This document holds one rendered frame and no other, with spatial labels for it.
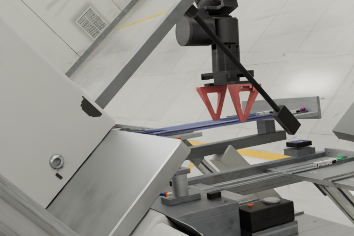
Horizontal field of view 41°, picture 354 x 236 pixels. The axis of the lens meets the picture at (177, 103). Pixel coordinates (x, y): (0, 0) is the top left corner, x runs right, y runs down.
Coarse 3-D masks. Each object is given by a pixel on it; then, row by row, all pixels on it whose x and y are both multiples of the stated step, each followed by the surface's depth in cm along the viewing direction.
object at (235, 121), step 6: (270, 114) 132; (234, 120) 126; (252, 120) 129; (192, 126) 120; (198, 126) 120; (204, 126) 121; (210, 126) 122; (216, 126) 123; (162, 132) 114; (168, 132) 115; (174, 132) 116
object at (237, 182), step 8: (288, 168) 104; (296, 168) 104; (304, 168) 105; (312, 168) 106; (248, 176) 99; (256, 176) 99; (264, 176) 100; (272, 176) 101; (216, 184) 94; (224, 184) 95; (232, 184) 96; (240, 184) 97
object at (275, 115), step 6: (282, 108) 70; (276, 114) 70; (282, 114) 70; (288, 114) 70; (276, 120) 70; (282, 120) 70; (288, 120) 70; (294, 120) 71; (282, 126) 71; (288, 126) 70; (294, 126) 71; (288, 132) 71; (294, 132) 71
